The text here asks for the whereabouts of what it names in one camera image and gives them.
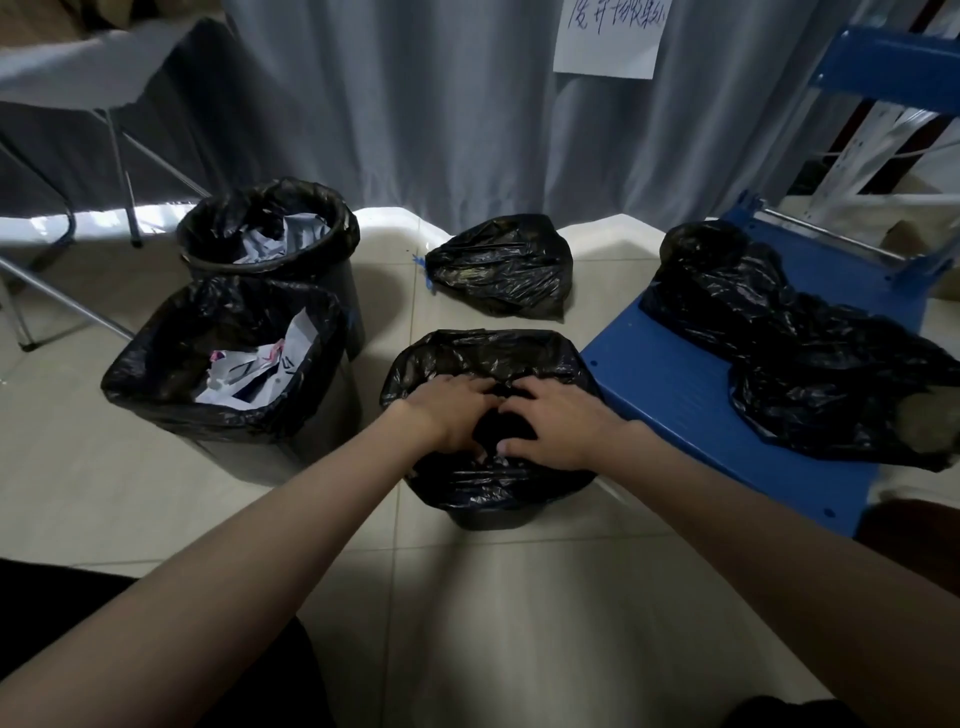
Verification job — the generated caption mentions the blue plastic platform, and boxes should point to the blue plastic platform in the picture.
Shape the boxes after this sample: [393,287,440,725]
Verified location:
[579,196,942,539]

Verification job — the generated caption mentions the black bin liner bag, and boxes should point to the black bin liner bag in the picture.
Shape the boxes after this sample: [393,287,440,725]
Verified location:
[380,328,606,516]

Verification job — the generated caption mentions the person's left hand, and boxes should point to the person's left hand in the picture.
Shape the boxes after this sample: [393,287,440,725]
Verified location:
[397,374,503,457]

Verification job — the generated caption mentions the blue and white shelf rack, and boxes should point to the blue and white shelf rack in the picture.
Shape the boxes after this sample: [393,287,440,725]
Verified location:
[776,21,960,264]

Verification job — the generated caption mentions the grey curtain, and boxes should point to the grey curtain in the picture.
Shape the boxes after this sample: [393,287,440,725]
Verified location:
[213,0,871,235]

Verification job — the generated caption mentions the large black rubbish bag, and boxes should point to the large black rubbish bag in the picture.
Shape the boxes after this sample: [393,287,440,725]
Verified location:
[726,303,960,474]

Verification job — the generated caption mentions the tied black rubbish bag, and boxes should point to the tied black rubbish bag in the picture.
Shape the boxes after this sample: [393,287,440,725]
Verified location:
[412,213,576,323]

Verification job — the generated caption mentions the crumpled black rubbish bag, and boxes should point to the crumpled black rubbish bag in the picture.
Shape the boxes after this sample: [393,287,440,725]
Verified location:
[639,219,830,365]

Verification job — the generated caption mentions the square dark grey bin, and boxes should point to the square dark grey bin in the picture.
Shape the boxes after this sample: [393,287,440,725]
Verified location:
[191,358,366,486]

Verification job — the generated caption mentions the person's black trousers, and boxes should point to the person's black trousers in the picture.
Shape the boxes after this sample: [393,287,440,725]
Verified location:
[0,557,336,728]

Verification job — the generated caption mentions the square bin black liner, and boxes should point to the square bin black liner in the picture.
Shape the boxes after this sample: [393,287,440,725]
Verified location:
[100,275,351,445]

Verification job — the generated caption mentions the small dark grey bin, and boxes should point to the small dark grey bin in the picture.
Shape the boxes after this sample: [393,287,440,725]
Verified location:
[441,493,550,533]

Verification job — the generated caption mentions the round bin black liner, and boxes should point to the round bin black liner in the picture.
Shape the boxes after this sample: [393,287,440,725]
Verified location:
[175,177,362,285]

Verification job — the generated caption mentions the white folding table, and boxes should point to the white folding table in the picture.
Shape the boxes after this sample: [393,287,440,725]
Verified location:
[0,13,245,352]

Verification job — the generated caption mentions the person's right forearm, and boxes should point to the person's right forearm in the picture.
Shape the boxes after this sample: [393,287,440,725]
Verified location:
[600,421,960,728]

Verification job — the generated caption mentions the person's right hand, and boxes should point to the person's right hand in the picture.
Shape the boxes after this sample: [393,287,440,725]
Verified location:
[498,375,633,474]

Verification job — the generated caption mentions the white paper sign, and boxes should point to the white paper sign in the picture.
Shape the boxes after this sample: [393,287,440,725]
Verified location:
[552,0,674,81]

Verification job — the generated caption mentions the person's left forearm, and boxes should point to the person's left forearm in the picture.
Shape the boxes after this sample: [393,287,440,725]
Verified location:
[0,405,432,728]

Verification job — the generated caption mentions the crumpled white paper waste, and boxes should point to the crumpled white paper waste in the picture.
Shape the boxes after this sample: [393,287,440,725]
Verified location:
[231,213,333,266]

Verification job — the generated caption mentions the white paper scraps pink print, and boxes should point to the white paper scraps pink print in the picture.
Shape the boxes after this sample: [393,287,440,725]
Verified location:
[195,307,321,411]

